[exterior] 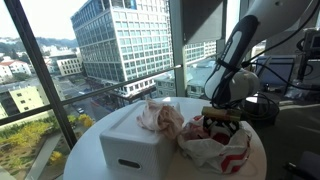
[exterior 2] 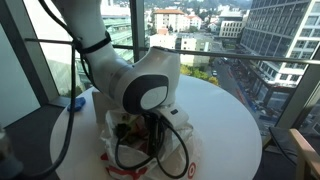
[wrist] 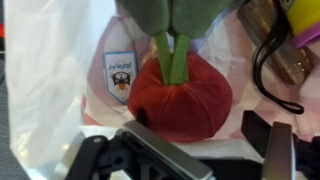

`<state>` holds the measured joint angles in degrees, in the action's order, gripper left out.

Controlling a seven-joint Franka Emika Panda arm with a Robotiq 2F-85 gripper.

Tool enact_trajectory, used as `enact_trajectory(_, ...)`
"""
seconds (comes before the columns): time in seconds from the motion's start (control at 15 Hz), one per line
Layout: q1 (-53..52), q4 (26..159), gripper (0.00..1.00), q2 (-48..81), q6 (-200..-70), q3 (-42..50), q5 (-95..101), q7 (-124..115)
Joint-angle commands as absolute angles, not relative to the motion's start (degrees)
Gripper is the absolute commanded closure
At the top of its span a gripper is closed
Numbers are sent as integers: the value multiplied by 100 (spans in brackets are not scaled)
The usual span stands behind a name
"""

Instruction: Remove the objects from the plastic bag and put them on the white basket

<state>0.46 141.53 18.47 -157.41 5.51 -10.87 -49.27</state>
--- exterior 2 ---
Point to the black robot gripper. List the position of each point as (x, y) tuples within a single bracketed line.
[(154, 133)]

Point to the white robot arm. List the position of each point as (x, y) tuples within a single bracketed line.
[(140, 76)]

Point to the white red plastic bag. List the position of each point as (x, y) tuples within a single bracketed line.
[(133, 156)]

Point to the metal window railing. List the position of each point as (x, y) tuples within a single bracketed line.
[(250, 57)]

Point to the wooden chair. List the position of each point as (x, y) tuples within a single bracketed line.
[(305, 153)]

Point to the dark slanted window frame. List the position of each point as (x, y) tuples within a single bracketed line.
[(30, 66)]

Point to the light grey window post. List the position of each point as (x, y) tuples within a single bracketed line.
[(300, 100)]

